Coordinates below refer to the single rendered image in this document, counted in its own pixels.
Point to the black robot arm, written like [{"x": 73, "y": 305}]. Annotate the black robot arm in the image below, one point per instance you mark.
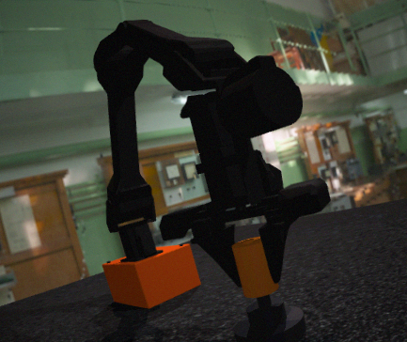
[{"x": 251, "y": 99}]

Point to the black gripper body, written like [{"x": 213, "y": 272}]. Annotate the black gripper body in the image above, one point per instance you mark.
[{"x": 234, "y": 181}]

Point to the dark stepped round pedestal with shaft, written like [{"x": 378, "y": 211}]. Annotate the dark stepped round pedestal with shaft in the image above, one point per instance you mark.
[{"x": 270, "y": 321}]

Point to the orange cylinder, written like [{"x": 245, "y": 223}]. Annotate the orange cylinder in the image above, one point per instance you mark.
[{"x": 253, "y": 269}]

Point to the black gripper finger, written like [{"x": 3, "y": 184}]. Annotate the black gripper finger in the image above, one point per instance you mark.
[
  {"x": 273, "y": 237},
  {"x": 218, "y": 246}
]

